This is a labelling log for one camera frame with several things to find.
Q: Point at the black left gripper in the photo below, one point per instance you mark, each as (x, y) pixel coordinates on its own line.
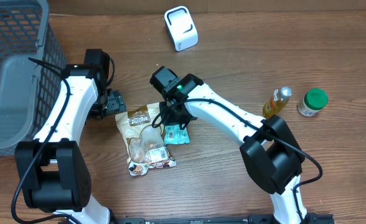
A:
(117, 104)

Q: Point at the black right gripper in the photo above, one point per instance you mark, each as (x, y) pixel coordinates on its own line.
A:
(174, 115)

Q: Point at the teal tissue pack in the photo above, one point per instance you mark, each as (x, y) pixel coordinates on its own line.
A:
(175, 135)

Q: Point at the brown snack packet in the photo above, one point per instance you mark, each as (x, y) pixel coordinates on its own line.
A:
(144, 144)

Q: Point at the clear yellow liquid bottle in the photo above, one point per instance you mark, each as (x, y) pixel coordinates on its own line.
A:
(277, 102)

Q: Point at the green lid white jar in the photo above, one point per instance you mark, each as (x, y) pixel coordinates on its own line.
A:
(313, 101)

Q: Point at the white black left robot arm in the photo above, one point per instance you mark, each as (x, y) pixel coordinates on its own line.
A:
(53, 175)

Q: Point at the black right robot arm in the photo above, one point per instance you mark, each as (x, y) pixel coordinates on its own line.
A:
(271, 154)

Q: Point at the white barcode scanner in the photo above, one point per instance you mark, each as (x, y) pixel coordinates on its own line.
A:
(181, 28)

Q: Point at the grey plastic mesh basket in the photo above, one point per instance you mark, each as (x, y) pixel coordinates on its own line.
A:
(27, 91)

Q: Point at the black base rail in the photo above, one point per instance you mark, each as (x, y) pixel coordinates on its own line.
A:
(311, 218)

